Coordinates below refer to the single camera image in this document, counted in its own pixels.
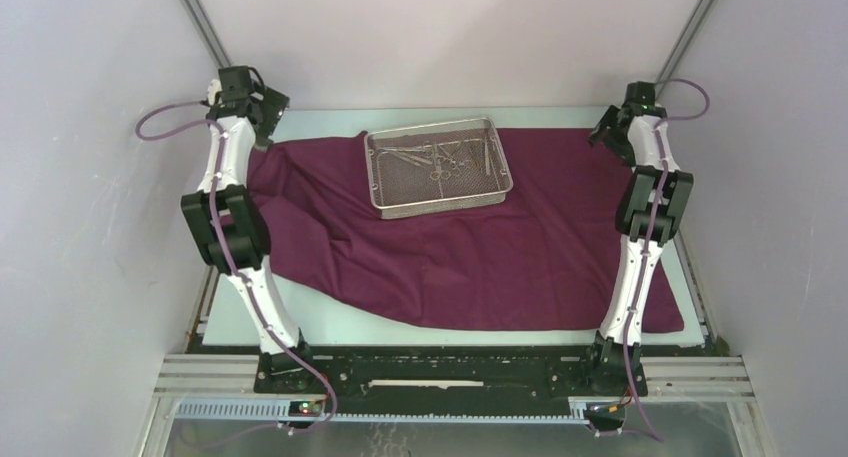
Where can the metal mesh instrument tray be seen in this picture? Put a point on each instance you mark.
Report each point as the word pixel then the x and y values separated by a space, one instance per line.
pixel 399 189

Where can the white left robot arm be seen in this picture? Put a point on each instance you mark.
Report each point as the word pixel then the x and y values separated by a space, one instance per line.
pixel 225 222

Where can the steel surgical forceps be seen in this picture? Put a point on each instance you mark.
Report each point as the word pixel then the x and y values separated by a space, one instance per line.
pixel 422 155

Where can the magenta surgical wrap cloth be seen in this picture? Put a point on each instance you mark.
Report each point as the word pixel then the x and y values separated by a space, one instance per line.
pixel 544 259

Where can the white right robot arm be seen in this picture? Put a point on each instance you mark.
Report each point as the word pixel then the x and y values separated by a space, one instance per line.
pixel 648 216

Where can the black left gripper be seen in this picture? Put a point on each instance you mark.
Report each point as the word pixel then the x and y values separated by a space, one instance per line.
pixel 274 106

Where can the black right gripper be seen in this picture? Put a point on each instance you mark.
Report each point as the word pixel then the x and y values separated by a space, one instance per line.
pixel 609 119

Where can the steel surgical scissors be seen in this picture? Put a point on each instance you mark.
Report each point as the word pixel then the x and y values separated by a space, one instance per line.
pixel 444 171

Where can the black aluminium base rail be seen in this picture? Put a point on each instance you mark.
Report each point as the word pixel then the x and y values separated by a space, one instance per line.
pixel 478 385

